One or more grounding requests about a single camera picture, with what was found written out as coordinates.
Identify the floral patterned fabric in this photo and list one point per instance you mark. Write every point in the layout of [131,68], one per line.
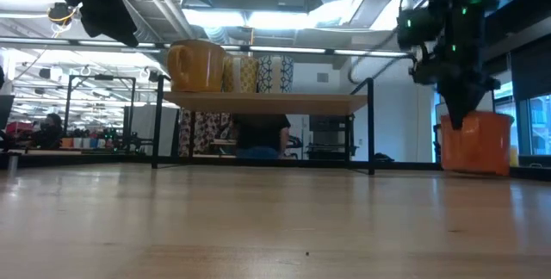
[204,132]

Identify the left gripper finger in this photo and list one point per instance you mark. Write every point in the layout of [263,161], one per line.
[122,29]
[97,22]

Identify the small background blue mug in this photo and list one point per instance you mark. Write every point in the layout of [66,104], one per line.
[94,142]

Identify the black cabinet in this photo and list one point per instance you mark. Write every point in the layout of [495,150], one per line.
[327,137]

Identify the blue patterned mug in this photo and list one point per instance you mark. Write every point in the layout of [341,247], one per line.
[275,74]

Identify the long ceiling light bar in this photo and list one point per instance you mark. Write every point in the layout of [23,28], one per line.
[280,49]

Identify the amber yellow mug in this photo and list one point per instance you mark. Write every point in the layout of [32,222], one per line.
[198,68]

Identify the red background object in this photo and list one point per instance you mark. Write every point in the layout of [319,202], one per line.
[19,127]

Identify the black background rig frame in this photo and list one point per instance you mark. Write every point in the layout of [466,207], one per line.
[69,111]

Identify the grey wall vent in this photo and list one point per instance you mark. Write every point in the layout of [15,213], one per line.
[323,77]

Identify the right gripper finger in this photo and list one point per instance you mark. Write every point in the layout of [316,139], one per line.
[450,98]
[467,98]

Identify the wooden shelf black metal legs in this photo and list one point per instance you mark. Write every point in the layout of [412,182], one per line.
[267,103]

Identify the yellow patterned mug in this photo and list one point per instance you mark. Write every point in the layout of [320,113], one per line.
[245,74]

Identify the small background orange mug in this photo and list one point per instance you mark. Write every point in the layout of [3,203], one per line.
[66,142]

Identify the person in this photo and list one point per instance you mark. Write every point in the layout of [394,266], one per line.
[47,134]
[260,132]

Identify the small yellow object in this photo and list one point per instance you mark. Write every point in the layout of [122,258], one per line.
[514,156]

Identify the black monitor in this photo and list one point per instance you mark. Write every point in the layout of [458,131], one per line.
[5,111]

